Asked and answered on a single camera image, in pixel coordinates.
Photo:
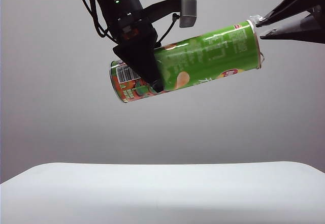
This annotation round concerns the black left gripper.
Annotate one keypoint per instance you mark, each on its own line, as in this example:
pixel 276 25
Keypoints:
pixel 129 28

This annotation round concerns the green chips can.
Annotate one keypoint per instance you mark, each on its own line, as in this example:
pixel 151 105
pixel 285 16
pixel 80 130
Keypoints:
pixel 203 56

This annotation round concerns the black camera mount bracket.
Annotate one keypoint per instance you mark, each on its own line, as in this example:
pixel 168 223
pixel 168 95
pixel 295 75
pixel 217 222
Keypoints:
pixel 162 6

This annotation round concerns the left wrist camera silver box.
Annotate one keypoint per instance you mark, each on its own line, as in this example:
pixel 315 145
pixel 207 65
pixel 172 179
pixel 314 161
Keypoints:
pixel 188 10

